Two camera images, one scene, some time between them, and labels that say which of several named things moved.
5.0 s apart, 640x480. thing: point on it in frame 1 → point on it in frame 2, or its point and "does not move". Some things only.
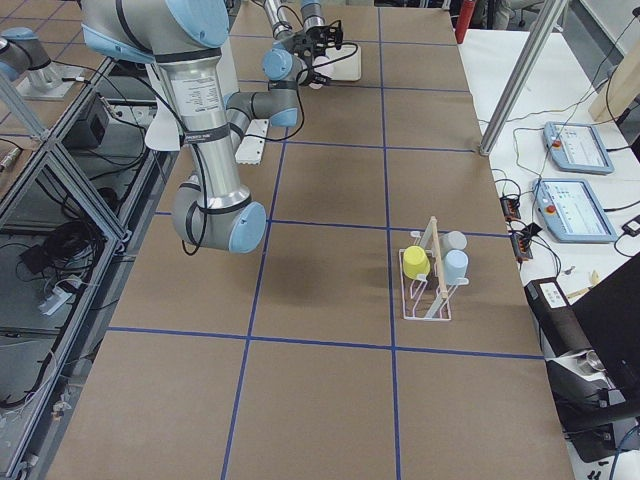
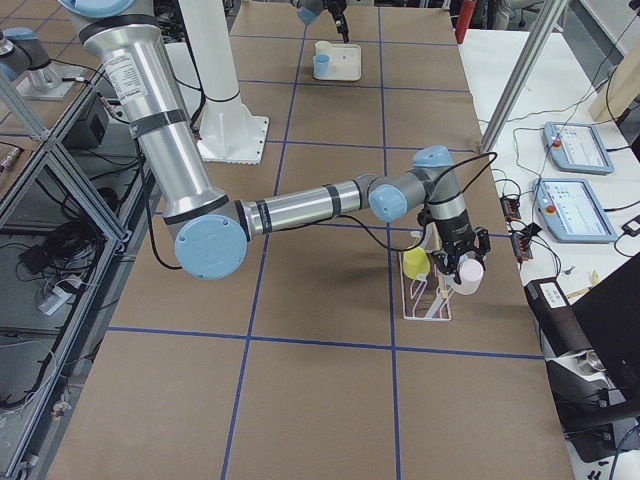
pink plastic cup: (323, 69) → (471, 272)
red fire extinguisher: (464, 19) does not move
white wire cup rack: (430, 297) does not move
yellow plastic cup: (415, 261) does not move
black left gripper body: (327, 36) → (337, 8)
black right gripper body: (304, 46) → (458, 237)
